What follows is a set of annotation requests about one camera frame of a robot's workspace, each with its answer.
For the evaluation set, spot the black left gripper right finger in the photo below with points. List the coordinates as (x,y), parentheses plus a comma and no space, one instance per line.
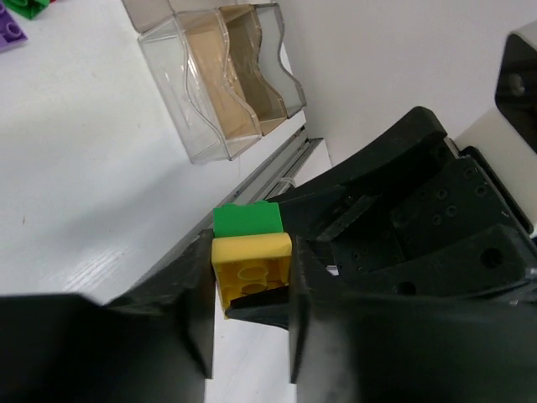
(345,346)

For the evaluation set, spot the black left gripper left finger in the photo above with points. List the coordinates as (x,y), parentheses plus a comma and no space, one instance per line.
(153,343)

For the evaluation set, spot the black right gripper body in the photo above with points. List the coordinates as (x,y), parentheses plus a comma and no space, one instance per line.
(459,201)

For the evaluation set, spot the curved yellow lego brick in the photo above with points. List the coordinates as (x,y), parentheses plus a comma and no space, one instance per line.
(248,265)

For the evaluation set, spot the small curved green brick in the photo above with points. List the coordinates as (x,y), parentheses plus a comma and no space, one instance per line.
(258,218)

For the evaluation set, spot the clear plastic bin middle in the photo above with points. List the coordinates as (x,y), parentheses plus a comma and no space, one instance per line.
(245,35)

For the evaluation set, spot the clear plastic bin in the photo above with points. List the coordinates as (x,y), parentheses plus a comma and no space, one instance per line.
(245,35)
(271,60)
(189,57)

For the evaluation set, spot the clear plastic bin rear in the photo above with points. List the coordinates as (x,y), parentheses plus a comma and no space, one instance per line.
(271,60)

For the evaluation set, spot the clear plastic bin front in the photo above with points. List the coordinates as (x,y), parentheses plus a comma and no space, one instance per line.
(189,57)

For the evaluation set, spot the flat purple lego brick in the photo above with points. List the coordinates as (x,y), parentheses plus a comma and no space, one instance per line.
(11,34)

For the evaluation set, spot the green plate under purple brick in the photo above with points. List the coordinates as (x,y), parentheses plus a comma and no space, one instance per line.
(29,9)

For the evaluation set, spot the aluminium table edge rail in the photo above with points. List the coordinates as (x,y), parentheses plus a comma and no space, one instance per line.
(261,184)

